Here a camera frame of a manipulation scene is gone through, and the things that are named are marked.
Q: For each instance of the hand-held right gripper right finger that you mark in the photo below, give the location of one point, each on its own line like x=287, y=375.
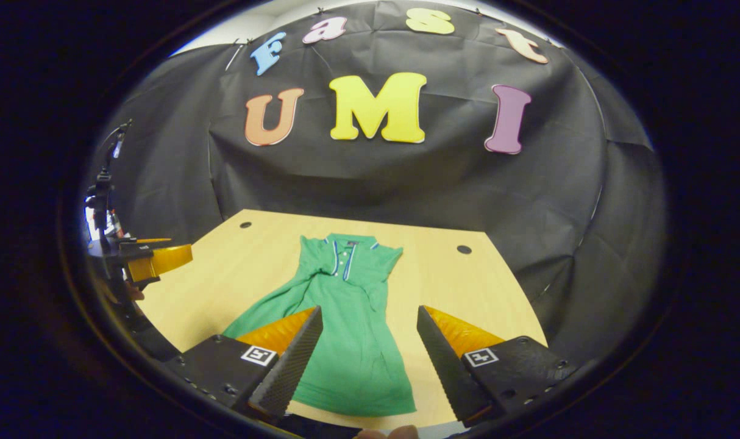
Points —
x=446, y=366

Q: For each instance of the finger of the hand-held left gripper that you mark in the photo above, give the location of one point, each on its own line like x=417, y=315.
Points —
x=163, y=261
x=153, y=241

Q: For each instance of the white and red sign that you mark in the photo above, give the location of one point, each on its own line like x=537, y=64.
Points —
x=91, y=222

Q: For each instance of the green T-shirt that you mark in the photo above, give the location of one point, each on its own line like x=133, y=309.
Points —
x=352, y=317

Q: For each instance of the black backdrop cloth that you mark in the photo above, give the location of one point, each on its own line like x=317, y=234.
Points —
x=406, y=177

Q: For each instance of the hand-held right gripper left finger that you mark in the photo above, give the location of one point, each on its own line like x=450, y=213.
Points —
x=291, y=366

